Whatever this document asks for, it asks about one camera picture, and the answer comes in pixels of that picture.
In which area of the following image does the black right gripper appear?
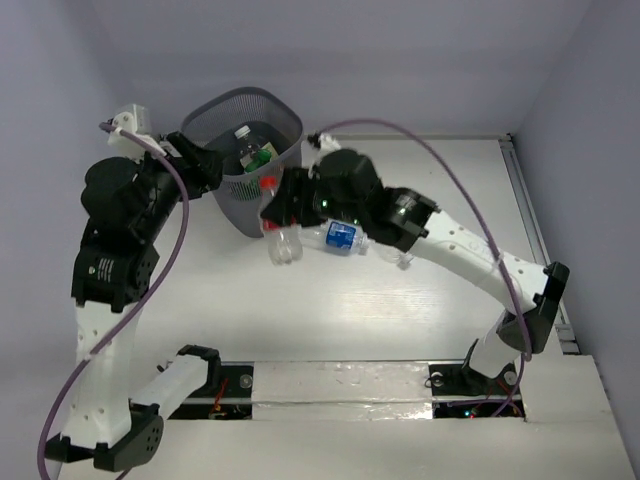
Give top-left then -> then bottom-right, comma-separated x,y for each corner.
263,163 -> 366,226

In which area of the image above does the clear bottle red label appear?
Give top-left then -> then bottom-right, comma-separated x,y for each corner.
259,176 -> 303,266

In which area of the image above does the clear apple juice bottle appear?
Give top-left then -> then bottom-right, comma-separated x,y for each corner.
234,125 -> 279,168

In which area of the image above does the green soda bottle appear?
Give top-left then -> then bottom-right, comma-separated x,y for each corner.
241,149 -> 272,173

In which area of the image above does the clear bottle blue label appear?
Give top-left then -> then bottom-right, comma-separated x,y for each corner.
299,219 -> 369,256

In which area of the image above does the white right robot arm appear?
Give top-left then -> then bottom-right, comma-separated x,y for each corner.
259,134 -> 569,392

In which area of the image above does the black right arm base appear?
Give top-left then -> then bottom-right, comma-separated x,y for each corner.
424,361 -> 526,419

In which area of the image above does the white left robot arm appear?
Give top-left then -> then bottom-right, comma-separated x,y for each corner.
37,104 -> 227,476

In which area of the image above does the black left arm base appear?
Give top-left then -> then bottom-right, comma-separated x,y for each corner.
170,362 -> 254,421

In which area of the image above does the grey mesh waste bin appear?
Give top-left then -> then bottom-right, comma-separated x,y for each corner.
180,87 -> 303,238

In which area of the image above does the silver taped front rail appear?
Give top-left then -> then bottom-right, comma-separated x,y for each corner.
251,361 -> 433,421

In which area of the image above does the metal rail right wall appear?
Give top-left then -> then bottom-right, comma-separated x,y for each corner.
499,134 -> 581,355

